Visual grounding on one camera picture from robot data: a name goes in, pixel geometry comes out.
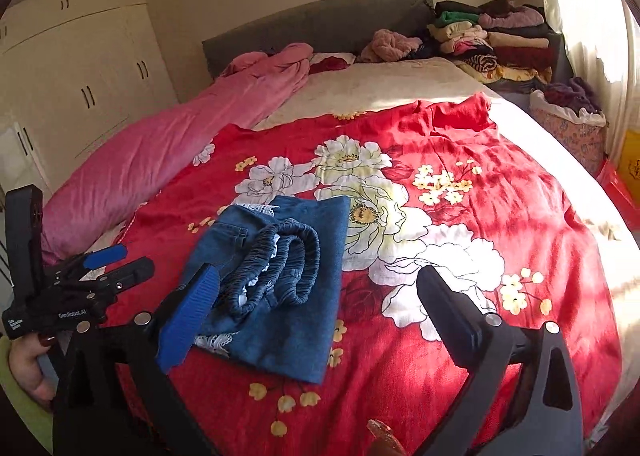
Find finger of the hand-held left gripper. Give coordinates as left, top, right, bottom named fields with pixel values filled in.
left=92, top=257, right=156, bottom=295
left=55, top=243, right=129, bottom=280

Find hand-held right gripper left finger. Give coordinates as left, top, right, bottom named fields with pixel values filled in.
left=52, top=262, right=222, bottom=456

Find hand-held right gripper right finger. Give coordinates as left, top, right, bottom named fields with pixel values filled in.
left=415, top=264, right=585, bottom=456

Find blue denim pants white lace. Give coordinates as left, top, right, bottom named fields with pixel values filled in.
left=177, top=193, right=351, bottom=384

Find person's left forearm green sleeve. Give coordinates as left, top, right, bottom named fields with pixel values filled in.
left=0, top=336, right=56, bottom=454

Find person's left hand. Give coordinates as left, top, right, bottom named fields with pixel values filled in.
left=9, top=334, right=58, bottom=408

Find pink velvet blanket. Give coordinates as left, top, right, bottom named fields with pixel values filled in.
left=40, top=41, right=316, bottom=262

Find small brown object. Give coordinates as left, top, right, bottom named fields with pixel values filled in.
left=367, top=418, right=406, bottom=456

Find red floral bed sheet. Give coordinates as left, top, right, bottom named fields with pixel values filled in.
left=100, top=91, right=623, bottom=456

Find white wardrobe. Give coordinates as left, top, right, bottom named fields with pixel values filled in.
left=0, top=0, right=178, bottom=287

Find red bag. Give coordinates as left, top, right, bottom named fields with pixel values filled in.
left=597, top=159, right=640, bottom=227

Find floral laundry basket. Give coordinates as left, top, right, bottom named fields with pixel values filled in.
left=529, top=89, right=608, bottom=177

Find yellow box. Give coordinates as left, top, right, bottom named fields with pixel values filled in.
left=617, top=129, right=640, bottom=192

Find purple clothes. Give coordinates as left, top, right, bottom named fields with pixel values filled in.
left=542, top=76, right=603, bottom=114

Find crumpled pink garment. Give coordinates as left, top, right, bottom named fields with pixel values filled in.
left=357, top=28, right=423, bottom=63

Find dark red cloth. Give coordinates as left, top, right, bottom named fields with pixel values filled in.
left=307, top=52, right=357, bottom=74

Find stack of folded clothes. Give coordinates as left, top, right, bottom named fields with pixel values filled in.
left=427, top=0, right=561, bottom=84

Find grey upholstered headboard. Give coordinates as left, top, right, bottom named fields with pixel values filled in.
left=201, top=0, right=436, bottom=80

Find cream curtain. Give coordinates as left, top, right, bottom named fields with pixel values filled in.
left=530, top=0, right=640, bottom=162

